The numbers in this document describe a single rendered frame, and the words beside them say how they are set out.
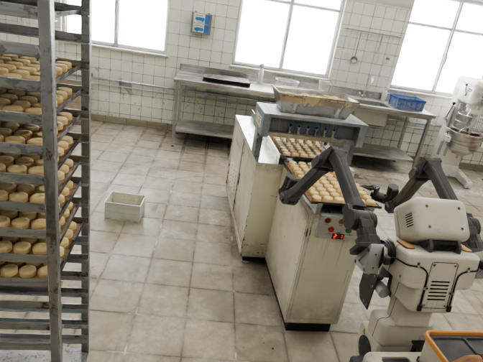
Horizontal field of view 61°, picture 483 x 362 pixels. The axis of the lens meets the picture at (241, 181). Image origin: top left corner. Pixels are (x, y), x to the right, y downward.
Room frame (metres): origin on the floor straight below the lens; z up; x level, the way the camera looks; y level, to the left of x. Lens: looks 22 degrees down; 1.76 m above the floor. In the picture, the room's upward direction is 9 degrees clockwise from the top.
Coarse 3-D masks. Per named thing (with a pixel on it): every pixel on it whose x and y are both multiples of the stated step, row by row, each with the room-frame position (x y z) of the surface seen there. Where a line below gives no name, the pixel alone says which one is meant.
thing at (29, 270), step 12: (72, 228) 1.40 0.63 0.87; (60, 252) 1.22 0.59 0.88; (0, 264) 1.12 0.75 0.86; (12, 264) 1.11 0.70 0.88; (24, 264) 1.14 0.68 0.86; (36, 264) 1.14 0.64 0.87; (0, 276) 1.07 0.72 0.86; (12, 276) 1.07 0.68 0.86; (24, 276) 1.07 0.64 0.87; (36, 276) 1.09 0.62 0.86
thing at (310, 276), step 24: (288, 216) 2.32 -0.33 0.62; (312, 216) 1.98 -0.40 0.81; (288, 240) 2.23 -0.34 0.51; (312, 240) 1.99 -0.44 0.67; (336, 240) 2.01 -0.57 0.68; (288, 264) 2.13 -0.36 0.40; (312, 264) 1.99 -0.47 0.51; (336, 264) 2.02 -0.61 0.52; (288, 288) 2.04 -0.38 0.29; (312, 288) 2.00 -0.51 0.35; (336, 288) 2.03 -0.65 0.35; (288, 312) 1.98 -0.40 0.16; (312, 312) 2.01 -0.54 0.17; (336, 312) 2.04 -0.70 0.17
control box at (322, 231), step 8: (320, 216) 1.97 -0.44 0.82; (328, 216) 1.97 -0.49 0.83; (336, 216) 1.97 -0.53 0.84; (320, 224) 1.96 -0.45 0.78; (328, 224) 1.97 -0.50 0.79; (336, 224) 1.98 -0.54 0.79; (320, 232) 1.96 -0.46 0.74; (328, 232) 1.97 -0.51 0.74; (336, 232) 1.98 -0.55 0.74; (344, 232) 1.99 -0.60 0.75; (352, 232) 1.99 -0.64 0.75
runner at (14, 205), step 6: (0, 204) 1.04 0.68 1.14; (6, 204) 1.04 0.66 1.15; (12, 204) 1.04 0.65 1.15; (18, 204) 1.04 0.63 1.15; (24, 204) 1.05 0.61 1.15; (30, 204) 1.05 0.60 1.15; (36, 204) 1.05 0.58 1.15; (42, 204) 1.06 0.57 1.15; (18, 210) 1.04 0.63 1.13; (24, 210) 1.05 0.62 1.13; (30, 210) 1.05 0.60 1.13; (36, 210) 1.05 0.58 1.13; (42, 210) 1.06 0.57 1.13; (60, 210) 1.08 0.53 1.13
